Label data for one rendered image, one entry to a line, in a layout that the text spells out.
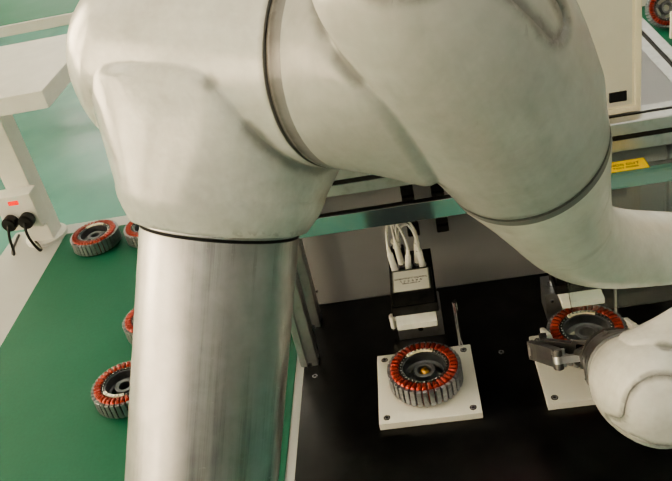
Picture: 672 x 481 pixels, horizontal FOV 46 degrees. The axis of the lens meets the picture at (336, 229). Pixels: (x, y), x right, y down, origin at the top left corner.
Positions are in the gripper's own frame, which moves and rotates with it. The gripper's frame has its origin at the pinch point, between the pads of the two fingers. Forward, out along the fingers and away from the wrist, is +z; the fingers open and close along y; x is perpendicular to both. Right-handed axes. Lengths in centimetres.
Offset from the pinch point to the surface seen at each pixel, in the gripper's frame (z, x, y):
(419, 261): 6.5, -13.2, 22.6
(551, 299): 11.9, -4.0, 2.9
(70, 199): 248, -48, 194
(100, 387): 9, 1, 79
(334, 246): 18.8, -16.9, 37.3
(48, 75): 22, -56, 86
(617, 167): -5.3, -23.2, -6.2
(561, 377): 0.9, 6.0, 4.3
